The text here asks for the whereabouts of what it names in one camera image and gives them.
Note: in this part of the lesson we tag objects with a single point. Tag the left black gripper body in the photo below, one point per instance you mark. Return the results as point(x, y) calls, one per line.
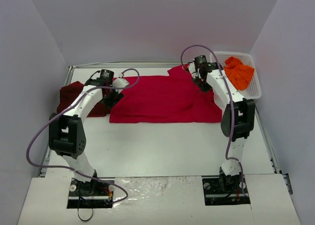
point(113, 98)

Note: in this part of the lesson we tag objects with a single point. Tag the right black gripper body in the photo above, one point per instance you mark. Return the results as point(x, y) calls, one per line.
point(204, 84)

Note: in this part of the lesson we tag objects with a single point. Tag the bright red t shirt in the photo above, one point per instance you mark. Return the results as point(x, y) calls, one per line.
point(165, 99)

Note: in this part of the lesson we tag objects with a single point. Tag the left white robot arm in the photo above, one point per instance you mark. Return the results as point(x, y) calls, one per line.
point(66, 133)

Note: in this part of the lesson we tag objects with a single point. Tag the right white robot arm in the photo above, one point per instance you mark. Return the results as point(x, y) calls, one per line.
point(237, 115)

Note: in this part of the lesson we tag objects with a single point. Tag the dark red folded t shirt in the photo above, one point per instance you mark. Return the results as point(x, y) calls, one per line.
point(68, 95)

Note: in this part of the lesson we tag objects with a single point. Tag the orange t shirt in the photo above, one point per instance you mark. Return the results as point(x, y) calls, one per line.
point(239, 74)

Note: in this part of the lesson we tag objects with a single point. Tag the white plastic basket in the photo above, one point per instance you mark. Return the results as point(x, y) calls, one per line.
point(253, 91)

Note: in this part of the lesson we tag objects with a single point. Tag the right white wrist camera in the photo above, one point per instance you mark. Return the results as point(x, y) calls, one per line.
point(189, 68)

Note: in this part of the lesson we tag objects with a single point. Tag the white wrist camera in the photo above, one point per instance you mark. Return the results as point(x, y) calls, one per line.
point(189, 68)
point(120, 83)

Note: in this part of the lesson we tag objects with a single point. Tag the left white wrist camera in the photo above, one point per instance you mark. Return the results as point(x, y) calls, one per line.
point(120, 83)

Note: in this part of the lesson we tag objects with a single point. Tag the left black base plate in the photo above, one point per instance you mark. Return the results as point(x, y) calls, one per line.
point(94, 196)

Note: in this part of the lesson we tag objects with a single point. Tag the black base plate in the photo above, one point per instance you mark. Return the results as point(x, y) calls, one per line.
point(215, 195)
point(94, 196)

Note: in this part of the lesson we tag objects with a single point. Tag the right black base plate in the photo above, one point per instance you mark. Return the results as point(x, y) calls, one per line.
point(215, 195)

